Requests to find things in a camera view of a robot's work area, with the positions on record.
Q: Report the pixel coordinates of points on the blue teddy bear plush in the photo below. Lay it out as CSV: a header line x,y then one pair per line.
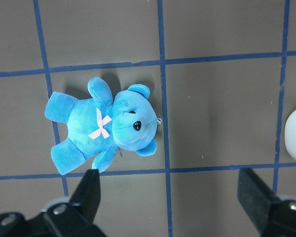
x,y
98,127

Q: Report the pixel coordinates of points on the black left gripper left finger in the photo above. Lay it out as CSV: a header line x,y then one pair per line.
x,y
74,218

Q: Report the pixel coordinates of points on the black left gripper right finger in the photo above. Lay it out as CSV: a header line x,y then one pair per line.
x,y
271,214

